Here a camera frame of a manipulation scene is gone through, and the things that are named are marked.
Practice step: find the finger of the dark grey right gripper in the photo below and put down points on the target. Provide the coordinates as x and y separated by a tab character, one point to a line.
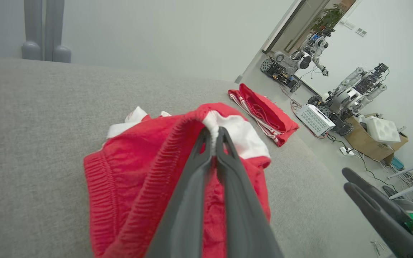
389	229
366	186

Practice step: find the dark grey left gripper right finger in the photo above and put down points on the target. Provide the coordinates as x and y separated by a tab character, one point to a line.
244	222

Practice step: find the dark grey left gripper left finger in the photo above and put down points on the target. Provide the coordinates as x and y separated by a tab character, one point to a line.
181	222

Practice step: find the red garment with ribbed hem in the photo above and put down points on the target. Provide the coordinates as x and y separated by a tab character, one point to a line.
127	172

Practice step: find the red garment with striped trim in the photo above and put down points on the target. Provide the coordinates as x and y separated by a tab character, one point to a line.
264	111

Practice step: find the white power strip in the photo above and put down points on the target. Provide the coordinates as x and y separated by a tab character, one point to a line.
347	151

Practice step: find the brown cardboard box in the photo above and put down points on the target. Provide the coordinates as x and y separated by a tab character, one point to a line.
364	145

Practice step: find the white foam insert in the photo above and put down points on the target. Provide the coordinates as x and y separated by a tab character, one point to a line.
384	130

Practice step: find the white perforated box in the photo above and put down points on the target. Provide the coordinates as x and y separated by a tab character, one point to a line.
314	120

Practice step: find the grey wheeled robot with arms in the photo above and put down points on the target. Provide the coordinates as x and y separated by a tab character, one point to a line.
346	100

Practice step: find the low black wheeled robot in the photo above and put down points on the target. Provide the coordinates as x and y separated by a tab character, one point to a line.
285	66

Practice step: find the green potted plant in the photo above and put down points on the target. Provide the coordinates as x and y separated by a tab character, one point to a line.
328	18

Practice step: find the dark glass doorway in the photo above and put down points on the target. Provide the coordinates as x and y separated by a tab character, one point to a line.
292	25

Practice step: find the white metal frame bars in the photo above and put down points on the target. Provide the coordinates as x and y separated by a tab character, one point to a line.
412	168

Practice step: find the white wall switch plate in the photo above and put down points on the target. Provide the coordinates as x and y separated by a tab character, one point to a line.
349	24
361	32

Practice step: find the grey post with rounded base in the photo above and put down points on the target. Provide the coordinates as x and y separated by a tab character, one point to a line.
57	36
32	36

